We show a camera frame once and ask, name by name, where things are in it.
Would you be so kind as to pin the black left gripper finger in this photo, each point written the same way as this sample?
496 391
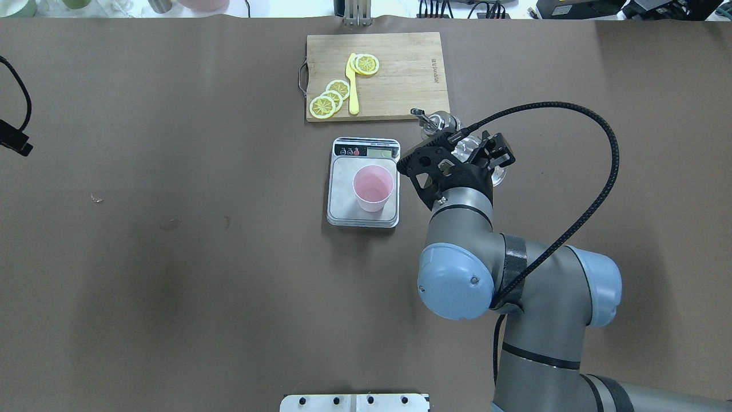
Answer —
14 139

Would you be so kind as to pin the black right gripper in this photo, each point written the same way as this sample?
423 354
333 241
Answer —
472 178

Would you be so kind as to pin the glass sauce bottle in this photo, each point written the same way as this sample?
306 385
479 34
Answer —
443 122

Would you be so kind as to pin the pink plastic cup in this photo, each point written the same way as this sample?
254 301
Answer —
373 185

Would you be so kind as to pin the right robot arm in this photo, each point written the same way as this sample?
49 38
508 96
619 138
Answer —
465 264

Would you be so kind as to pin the digital kitchen scale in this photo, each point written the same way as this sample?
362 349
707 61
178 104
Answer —
348 155

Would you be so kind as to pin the bamboo cutting board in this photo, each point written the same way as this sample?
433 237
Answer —
412 74

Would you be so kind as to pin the lemon slice upper right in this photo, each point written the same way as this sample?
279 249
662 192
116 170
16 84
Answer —
366 64

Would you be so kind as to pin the yellow plastic knife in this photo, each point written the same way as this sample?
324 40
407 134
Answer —
353 101

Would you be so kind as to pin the lemon slice middle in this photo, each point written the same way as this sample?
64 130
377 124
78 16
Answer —
335 97

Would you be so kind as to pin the lemon slice lower left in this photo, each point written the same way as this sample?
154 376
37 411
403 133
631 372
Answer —
322 107

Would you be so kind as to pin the aluminium frame post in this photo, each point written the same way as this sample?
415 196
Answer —
357 13

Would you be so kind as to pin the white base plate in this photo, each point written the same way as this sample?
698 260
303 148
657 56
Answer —
356 402

